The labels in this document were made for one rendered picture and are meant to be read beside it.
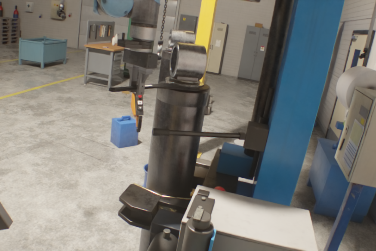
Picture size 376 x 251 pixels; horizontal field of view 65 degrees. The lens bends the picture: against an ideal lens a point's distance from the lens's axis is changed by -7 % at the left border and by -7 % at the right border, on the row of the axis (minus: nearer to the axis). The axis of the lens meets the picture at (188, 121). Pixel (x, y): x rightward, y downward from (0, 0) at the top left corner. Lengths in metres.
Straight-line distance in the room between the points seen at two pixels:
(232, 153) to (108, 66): 6.01
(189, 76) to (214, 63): 10.20
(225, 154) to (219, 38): 10.05
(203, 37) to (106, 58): 3.81
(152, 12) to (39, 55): 8.14
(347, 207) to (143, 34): 1.29
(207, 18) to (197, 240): 3.23
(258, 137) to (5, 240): 2.12
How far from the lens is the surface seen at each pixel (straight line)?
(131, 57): 1.13
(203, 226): 0.85
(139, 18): 1.08
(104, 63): 7.34
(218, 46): 11.43
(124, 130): 4.22
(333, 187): 3.55
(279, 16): 1.40
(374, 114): 1.49
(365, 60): 5.40
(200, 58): 1.27
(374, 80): 1.79
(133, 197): 1.38
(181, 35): 2.65
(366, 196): 3.69
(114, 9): 0.91
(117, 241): 2.70
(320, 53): 1.21
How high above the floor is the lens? 1.74
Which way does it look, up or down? 18 degrees down
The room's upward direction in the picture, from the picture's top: 9 degrees clockwise
